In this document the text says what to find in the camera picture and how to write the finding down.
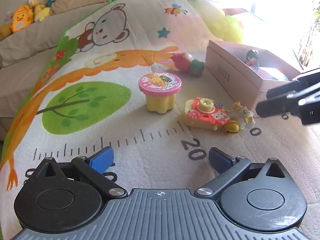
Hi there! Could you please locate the white unicorn bell keychain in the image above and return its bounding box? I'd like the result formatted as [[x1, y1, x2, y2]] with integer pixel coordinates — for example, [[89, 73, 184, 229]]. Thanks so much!
[[223, 102, 255, 134]]

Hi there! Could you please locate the pink red camera toy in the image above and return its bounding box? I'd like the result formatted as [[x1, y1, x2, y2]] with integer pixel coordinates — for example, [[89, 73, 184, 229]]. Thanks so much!
[[182, 98, 231, 131]]

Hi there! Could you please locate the black haired doll figure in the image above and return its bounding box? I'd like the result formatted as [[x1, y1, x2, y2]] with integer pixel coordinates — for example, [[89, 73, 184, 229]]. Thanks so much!
[[244, 50, 259, 67]]

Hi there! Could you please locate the pink lid yellow jelly cup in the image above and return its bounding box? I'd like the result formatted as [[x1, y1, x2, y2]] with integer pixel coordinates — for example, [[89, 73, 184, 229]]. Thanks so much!
[[138, 72, 182, 114]]

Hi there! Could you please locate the red green radish toy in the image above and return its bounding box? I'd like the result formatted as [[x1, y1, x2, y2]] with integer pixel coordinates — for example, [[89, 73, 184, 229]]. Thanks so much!
[[171, 53, 204, 76]]

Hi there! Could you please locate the blue white cotton pad bag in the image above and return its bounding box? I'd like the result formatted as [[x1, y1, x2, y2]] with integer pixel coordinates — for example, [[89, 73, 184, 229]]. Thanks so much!
[[255, 67, 289, 81]]

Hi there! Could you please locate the pink cardboard box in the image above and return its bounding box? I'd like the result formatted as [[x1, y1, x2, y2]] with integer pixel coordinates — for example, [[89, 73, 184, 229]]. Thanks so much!
[[205, 41, 302, 112]]

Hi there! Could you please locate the colourful cartoon play mat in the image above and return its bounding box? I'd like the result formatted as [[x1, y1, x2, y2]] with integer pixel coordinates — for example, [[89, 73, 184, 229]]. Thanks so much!
[[1, 0, 319, 239]]

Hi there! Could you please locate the beige sofa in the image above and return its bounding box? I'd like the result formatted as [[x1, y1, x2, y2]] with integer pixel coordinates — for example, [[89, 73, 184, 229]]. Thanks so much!
[[1, 3, 105, 141]]

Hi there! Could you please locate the yellow plush toy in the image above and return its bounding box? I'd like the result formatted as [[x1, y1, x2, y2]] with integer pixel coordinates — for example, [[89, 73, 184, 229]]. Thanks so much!
[[28, 0, 52, 22]]

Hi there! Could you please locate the orange duck plush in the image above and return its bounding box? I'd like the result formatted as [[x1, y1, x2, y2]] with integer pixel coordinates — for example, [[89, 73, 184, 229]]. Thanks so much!
[[10, 5, 34, 33]]

